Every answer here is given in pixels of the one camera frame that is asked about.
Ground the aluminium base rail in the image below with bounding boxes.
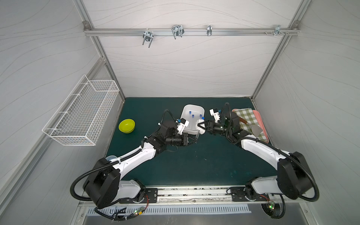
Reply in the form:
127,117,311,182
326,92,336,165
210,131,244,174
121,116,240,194
78,184,310,208

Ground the white vent strip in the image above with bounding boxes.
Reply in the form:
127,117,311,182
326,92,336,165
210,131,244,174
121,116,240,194
100,203,252,216

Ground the pink tray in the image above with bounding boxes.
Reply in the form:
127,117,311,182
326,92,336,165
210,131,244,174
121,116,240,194
231,109,270,144

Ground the metal spatula wooden handle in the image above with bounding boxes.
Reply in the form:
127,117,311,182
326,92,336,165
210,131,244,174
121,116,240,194
239,117,263,137

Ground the white wire basket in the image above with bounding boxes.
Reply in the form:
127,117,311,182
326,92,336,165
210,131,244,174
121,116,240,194
42,75,119,146

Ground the green bowl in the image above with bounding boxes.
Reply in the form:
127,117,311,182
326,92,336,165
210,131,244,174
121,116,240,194
118,119,136,134

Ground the clear plastic cup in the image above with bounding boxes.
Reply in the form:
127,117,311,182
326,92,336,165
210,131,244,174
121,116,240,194
106,155,118,162

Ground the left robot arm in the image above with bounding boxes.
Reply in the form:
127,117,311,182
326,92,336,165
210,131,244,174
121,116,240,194
69,118,194,209

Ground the white rectangular tray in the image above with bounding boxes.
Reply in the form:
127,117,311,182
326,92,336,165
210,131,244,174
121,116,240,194
181,105,205,135

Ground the aluminium top rail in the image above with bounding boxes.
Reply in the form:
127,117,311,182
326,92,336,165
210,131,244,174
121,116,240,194
84,27,301,37

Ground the metal hook clamp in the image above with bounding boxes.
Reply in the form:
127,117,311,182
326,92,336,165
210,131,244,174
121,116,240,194
207,25,212,37
264,25,290,37
171,25,184,39
142,31,154,48

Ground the green table mat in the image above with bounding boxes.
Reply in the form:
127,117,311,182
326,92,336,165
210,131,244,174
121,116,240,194
107,97,277,186

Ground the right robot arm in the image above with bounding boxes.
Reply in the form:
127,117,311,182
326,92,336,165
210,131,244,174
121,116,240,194
197,108,320,219

